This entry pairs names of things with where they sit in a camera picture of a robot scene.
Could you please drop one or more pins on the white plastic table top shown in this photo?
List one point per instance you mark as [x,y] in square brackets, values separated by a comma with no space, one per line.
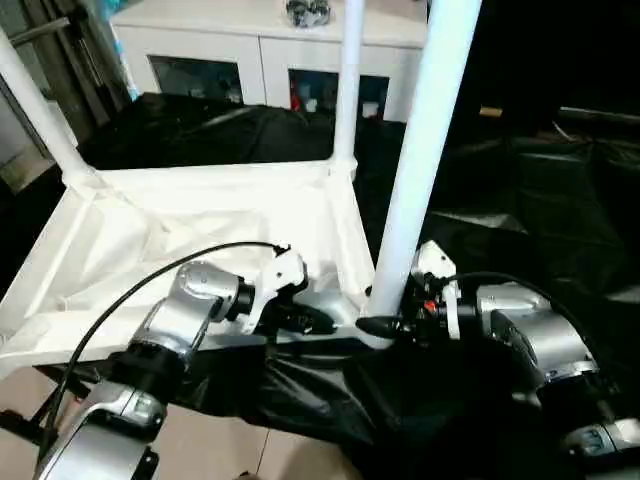
[200,210]

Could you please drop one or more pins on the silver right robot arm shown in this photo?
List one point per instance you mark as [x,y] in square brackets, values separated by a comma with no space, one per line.
[540,335]

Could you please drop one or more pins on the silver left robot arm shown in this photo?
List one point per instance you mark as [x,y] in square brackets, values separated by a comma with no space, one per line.
[190,305]

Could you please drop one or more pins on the black plastic mat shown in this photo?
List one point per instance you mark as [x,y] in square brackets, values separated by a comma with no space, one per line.
[525,200]

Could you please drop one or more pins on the small tan label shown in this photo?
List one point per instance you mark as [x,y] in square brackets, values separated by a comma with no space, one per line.
[491,112]

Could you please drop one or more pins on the dark horizontal bar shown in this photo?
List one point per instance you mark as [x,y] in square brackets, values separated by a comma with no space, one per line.
[600,115]

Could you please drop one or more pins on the white glass-door cabinet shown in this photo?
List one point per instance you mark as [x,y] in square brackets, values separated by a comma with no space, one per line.
[225,40]

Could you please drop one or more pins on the black fabric backdrop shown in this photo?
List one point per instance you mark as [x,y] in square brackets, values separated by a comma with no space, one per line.
[550,50]

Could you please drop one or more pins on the black bundle in clear bag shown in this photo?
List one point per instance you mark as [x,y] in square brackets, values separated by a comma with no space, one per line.
[307,12]

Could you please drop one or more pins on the teal printed plastic sheet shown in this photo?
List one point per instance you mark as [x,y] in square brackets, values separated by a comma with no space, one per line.
[122,55]

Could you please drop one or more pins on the grey metal tripod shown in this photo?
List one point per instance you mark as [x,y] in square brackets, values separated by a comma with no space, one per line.
[60,65]

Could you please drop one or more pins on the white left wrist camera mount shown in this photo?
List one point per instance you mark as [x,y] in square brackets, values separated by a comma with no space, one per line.
[280,270]

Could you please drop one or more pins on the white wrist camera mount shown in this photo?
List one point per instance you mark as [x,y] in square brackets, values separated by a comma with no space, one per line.
[280,270]
[432,260]

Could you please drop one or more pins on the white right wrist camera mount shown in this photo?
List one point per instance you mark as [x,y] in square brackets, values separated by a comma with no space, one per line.
[432,260]

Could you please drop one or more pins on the black folding table frame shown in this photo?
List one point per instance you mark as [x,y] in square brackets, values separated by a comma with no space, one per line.
[30,420]

